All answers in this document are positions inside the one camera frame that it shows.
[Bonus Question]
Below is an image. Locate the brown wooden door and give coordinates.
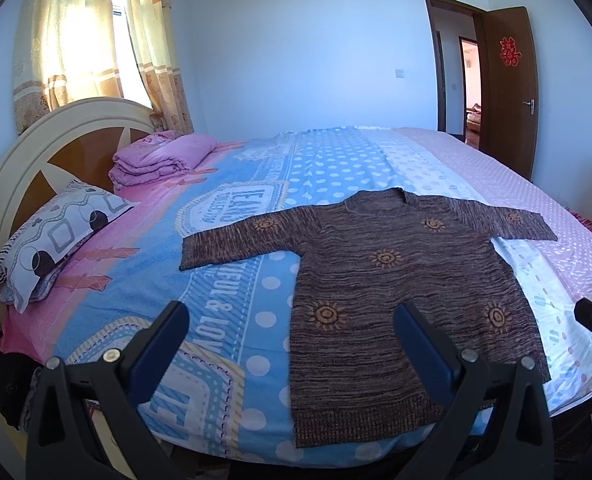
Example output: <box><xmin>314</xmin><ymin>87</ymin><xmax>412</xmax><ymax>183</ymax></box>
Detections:
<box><xmin>482</xmin><ymin>6</ymin><xmax>539</xmax><ymax>180</ymax></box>

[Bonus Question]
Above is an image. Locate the grey patterned pillow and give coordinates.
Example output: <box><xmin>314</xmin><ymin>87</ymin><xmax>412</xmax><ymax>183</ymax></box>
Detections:
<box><xmin>0</xmin><ymin>180</ymin><xmax>135</xmax><ymax>313</ymax></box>

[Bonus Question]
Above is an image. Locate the cream wooden headboard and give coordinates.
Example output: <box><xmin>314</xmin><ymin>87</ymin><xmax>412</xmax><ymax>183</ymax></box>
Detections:
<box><xmin>0</xmin><ymin>98</ymin><xmax>154</xmax><ymax>326</ymax></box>

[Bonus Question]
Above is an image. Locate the silver door handle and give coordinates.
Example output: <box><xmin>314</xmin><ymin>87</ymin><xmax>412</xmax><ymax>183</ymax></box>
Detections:
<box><xmin>523</xmin><ymin>99</ymin><xmax>536</xmax><ymax>115</ymax></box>

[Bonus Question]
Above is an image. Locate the dark clothes pile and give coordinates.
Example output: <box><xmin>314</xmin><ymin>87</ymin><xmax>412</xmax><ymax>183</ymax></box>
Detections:
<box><xmin>0</xmin><ymin>332</ymin><xmax>44</xmax><ymax>432</ymax></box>

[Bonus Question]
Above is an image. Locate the folded pink quilt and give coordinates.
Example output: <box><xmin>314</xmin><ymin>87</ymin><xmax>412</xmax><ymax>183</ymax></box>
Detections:
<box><xmin>108</xmin><ymin>130</ymin><xmax>217</xmax><ymax>190</ymax></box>

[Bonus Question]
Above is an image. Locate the brown knitted sweater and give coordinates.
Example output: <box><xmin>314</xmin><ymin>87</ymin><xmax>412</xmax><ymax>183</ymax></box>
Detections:
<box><xmin>181</xmin><ymin>188</ymin><xmax>555</xmax><ymax>448</ymax></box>

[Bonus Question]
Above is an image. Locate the pink dotted bed sheet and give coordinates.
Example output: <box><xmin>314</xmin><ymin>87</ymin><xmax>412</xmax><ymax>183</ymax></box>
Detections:
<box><xmin>396</xmin><ymin>128</ymin><xmax>592</xmax><ymax>300</ymax></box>

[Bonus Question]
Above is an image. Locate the red paper door decoration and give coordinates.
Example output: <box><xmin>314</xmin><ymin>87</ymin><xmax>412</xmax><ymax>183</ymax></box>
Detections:
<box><xmin>499</xmin><ymin>37</ymin><xmax>522</xmax><ymax>67</ymax></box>

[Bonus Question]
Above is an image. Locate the yellow patterned curtain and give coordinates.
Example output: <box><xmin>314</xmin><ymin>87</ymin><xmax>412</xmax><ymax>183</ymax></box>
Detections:
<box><xmin>12</xmin><ymin>0</ymin><xmax>194</xmax><ymax>134</ymax></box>

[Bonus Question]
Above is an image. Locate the blue patterned bed blanket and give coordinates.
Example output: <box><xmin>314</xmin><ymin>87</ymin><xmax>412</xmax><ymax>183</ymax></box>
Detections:
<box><xmin>0</xmin><ymin>127</ymin><xmax>592</xmax><ymax>468</ymax></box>

